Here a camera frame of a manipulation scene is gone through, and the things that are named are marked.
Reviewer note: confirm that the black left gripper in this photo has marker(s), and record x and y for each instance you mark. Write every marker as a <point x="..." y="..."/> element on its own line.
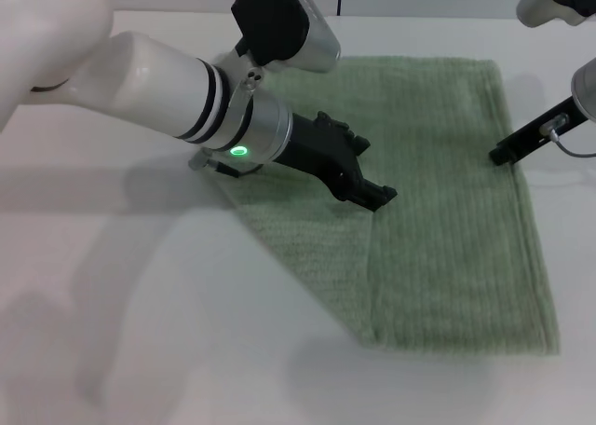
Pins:
<point x="321" y="157"/>

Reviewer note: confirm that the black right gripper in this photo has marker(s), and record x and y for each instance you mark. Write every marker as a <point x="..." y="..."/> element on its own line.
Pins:
<point x="549" y="129"/>

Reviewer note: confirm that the green ribbed towel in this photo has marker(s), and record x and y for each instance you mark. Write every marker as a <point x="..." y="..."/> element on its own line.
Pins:
<point x="442" y="210"/>

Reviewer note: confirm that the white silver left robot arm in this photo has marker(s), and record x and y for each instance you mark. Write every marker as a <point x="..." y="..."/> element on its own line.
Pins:
<point x="153" y="85"/>

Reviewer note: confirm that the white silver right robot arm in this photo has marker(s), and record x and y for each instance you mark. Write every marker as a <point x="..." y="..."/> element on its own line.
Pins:
<point x="586" y="89"/>

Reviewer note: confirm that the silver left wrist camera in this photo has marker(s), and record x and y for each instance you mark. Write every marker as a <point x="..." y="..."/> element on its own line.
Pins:
<point x="288" y="22"/>

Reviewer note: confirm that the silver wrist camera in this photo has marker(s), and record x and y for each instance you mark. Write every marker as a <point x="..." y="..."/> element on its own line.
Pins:
<point x="288" y="22"/>
<point x="554" y="1"/>

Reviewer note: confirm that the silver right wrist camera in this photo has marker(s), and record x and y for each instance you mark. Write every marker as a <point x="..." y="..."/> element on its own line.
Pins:
<point x="554" y="1"/>

